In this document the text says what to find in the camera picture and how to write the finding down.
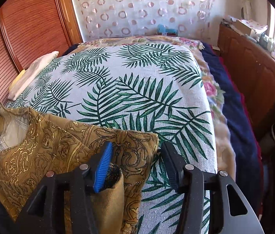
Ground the wooden sideboard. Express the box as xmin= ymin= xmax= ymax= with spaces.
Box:
xmin=217 ymin=23 xmax=275 ymax=139

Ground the palm leaf print sheet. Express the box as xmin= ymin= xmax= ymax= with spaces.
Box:
xmin=5 ymin=43 xmax=218 ymax=234

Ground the cardboard box on sideboard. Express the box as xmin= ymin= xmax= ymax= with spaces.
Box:
xmin=232 ymin=19 xmax=268 ymax=37

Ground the navy blue blanket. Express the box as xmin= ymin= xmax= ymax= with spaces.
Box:
xmin=201 ymin=42 xmax=263 ymax=215

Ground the red-brown louvered wardrobe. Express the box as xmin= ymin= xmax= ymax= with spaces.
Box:
xmin=0 ymin=0 xmax=82 ymax=103

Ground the floral fleece blanket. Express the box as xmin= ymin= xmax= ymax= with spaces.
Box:
xmin=77 ymin=35 xmax=236 ymax=180

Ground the sheer circle-pattern curtain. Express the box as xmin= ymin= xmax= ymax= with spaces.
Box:
xmin=72 ymin=0 xmax=214 ymax=42

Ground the gold patterned garment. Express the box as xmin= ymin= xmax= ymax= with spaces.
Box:
xmin=0 ymin=105 xmax=158 ymax=233

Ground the yellow pillow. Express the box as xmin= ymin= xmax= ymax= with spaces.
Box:
xmin=8 ymin=69 xmax=26 ymax=92

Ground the blue plastic toy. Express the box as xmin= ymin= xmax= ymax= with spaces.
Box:
xmin=157 ymin=24 xmax=178 ymax=36

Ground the white pillow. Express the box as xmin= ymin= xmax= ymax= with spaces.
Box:
xmin=7 ymin=51 xmax=59 ymax=100

